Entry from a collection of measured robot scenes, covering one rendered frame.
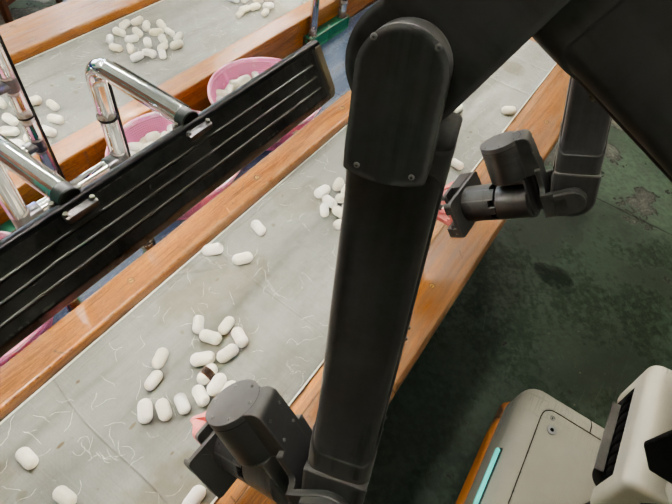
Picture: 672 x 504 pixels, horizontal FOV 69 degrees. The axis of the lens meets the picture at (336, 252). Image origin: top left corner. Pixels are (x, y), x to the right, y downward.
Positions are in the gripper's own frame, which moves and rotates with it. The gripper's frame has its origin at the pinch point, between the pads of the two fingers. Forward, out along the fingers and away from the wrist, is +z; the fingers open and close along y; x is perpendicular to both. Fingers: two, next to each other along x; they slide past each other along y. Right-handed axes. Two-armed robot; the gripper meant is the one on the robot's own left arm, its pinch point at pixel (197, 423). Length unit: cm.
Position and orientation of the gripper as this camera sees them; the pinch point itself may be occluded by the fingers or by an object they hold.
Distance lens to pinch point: 68.4
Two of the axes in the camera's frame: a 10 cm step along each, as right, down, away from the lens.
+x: 4.4, 7.9, 4.4
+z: -6.9, -0.1, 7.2
